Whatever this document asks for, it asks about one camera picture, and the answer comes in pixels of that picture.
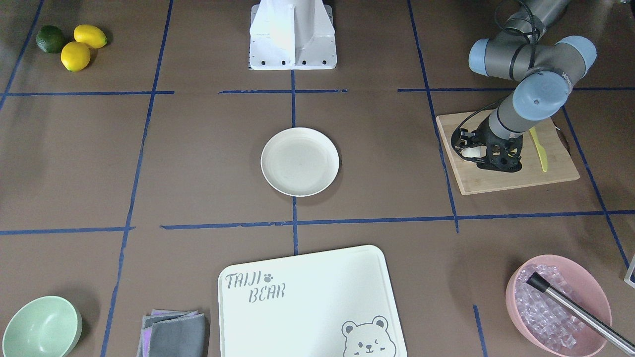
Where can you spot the yellow lemon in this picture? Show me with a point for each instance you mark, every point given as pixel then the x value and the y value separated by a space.
pixel 90 35
pixel 75 56

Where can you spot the metal tongs black tip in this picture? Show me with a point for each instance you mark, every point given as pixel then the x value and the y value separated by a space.
pixel 539 283

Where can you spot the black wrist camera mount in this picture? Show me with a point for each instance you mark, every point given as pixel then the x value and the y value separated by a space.
pixel 468 145

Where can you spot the green lime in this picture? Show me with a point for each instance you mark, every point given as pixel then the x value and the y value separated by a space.
pixel 50 39

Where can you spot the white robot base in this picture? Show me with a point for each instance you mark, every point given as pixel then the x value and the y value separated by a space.
pixel 292 35

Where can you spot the pink bowl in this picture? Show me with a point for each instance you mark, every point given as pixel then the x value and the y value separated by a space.
pixel 587 292

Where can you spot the yellow lemon lower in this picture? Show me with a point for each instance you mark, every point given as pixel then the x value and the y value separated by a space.
pixel 75 56

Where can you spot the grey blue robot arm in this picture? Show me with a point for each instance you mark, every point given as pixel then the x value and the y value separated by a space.
pixel 546 75

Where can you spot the yellow plastic knife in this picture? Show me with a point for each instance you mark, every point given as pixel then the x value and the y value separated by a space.
pixel 541 151

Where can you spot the white bear tray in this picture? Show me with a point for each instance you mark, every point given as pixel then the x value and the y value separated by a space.
pixel 336 303

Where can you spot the round white plate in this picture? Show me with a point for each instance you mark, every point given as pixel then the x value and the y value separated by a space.
pixel 300 162

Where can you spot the clear ice cubes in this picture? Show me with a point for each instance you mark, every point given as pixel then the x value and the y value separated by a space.
pixel 547 321

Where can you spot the bamboo cutting board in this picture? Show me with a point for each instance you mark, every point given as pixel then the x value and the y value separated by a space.
pixel 472 180

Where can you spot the green bowl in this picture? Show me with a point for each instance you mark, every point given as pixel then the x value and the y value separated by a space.
pixel 48 326

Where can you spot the yellow lemon upper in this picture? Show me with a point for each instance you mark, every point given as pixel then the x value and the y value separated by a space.
pixel 90 35

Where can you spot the folded grey cloth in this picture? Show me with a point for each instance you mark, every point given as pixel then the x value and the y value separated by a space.
pixel 172 333

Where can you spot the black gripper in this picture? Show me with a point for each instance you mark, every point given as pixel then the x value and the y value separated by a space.
pixel 483 137

